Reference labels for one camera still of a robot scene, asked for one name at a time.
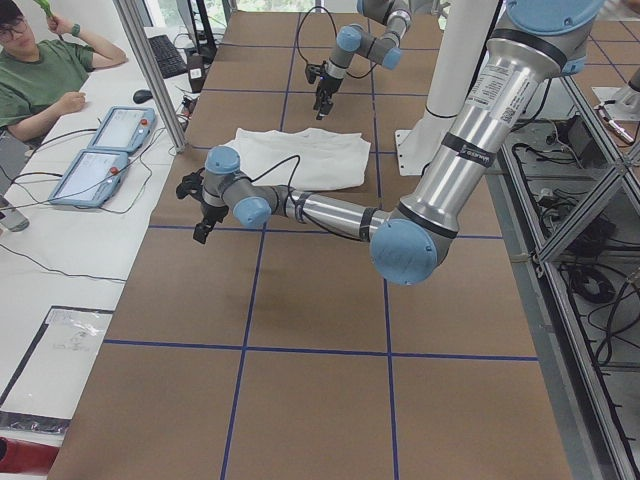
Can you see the black computer mouse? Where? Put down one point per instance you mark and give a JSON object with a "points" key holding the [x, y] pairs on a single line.
{"points": [[142, 96]]}

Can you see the aluminium frame post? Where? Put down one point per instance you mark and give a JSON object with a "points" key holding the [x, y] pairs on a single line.
{"points": [[135, 33]]}

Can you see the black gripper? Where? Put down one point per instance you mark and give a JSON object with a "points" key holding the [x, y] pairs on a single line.
{"points": [[327, 87], [210, 210]]}

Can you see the black keyboard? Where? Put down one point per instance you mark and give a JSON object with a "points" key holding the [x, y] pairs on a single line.
{"points": [[169, 60]]}

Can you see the clear plastic document sleeve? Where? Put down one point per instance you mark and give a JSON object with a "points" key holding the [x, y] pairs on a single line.
{"points": [[44, 390]]}

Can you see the aluminium side frame rack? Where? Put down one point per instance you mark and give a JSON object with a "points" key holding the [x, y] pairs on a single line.
{"points": [[566, 189]]}

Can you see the upper blue teach pendant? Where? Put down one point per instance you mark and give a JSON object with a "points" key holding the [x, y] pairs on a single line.
{"points": [[124, 129]]}

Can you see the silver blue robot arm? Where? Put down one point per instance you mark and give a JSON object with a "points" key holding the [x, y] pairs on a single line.
{"points": [[353, 40], [493, 57]]}

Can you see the lower blue teach pendant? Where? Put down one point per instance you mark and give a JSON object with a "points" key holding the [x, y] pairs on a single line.
{"points": [[92, 178]]}

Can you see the person in green shirt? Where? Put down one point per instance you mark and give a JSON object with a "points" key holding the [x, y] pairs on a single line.
{"points": [[41, 81]]}

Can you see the blue teach pendant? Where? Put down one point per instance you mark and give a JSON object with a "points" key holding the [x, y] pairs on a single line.
{"points": [[92, 178], [124, 129]]}

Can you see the white printed long-sleeve shirt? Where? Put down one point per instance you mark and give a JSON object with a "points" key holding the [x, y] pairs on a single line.
{"points": [[313, 159]]}

